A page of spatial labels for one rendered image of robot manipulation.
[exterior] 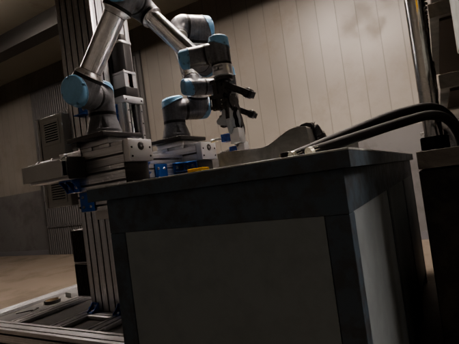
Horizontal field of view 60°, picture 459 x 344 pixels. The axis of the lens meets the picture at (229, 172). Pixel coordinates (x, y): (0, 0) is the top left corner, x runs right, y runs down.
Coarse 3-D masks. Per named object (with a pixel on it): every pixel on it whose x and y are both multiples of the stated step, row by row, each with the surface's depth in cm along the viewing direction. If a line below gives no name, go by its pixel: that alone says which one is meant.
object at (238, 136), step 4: (236, 128) 142; (240, 128) 143; (232, 132) 143; (236, 132) 142; (240, 132) 143; (244, 132) 145; (224, 136) 145; (228, 136) 144; (232, 136) 143; (236, 136) 142; (240, 136) 143; (244, 136) 145; (212, 140) 149; (216, 140) 148; (220, 140) 147; (224, 140) 145; (228, 140) 144; (232, 140) 143; (236, 140) 142; (240, 140) 142; (244, 140) 145
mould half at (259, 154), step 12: (288, 132) 146; (300, 132) 144; (312, 132) 149; (324, 132) 166; (276, 144) 148; (288, 144) 146; (300, 144) 144; (228, 156) 158; (240, 156) 155; (252, 156) 153; (264, 156) 151; (276, 156) 149
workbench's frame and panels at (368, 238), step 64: (128, 192) 101; (192, 192) 94; (256, 192) 87; (320, 192) 80; (384, 192) 127; (128, 256) 104; (192, 256) 95; (256, 256) 87; (320, 256) 81; (384, 256) 110; (128, 320) 105; (192, 320) 96; (256, 320) 88; (320, 320) 81; (384, 320) 97
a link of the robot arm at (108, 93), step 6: (102, 84) 168; (108, 84) 170; (102, 90) 165; (108, 90) 170; (108, 96) 168; (102, 102) 165; (108, 102) 169; (114, 102) 173; (96, 108) 165; (102, 108) 167; (108, 108) 169; (114, 108) 172
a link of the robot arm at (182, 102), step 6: (174, 96) 211; (180, 96) 214; (162, 102) 213; (168, 102) 210; (174, 102) 210; (180, 102) 212; (186, 102) 213; (162, 108) 213; (168, 108) 210; (174, 108) 210; (180, 108) 211; (186, 108) 212; (168, 114) 210; (174, 114) 210; (180, 114) 211; (186, 114) 214; (168, 120) 210
